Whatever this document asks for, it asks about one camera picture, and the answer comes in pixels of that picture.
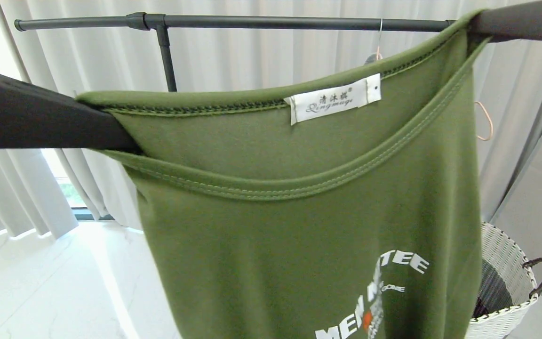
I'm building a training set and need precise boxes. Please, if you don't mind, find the black clothes rack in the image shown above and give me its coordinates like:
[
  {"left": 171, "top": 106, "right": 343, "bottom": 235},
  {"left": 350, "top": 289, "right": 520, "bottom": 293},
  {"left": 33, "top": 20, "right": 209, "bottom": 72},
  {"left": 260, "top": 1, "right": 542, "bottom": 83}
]
[{"left": 15, "top": 12, "right": 457, "bottom": 93}]

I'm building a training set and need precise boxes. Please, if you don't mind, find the green garment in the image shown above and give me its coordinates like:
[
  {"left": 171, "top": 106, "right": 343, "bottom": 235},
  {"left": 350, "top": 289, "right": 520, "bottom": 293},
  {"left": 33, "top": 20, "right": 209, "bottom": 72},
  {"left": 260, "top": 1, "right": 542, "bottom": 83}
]
[{"left": 76, "top": 9, "right": 491, "bottom": 339}]

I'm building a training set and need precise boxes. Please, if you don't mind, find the white laundry basket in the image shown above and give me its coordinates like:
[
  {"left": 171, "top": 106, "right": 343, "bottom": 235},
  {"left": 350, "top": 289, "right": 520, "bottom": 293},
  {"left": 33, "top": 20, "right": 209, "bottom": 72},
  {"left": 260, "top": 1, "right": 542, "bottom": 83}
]
[{"left": 464, "top": 221, "right": 542, "bottom": 339}]

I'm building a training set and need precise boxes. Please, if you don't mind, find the pink clothes hanger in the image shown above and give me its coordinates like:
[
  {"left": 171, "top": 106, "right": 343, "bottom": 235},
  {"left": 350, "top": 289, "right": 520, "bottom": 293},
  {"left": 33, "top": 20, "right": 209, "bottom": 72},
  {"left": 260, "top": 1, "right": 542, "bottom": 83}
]
[
  {"left": 475, "top": 101, "right": 494, "bottom": 142},
  {"left": 375, "top": 19, "right": 385, "bottom": 62}
]

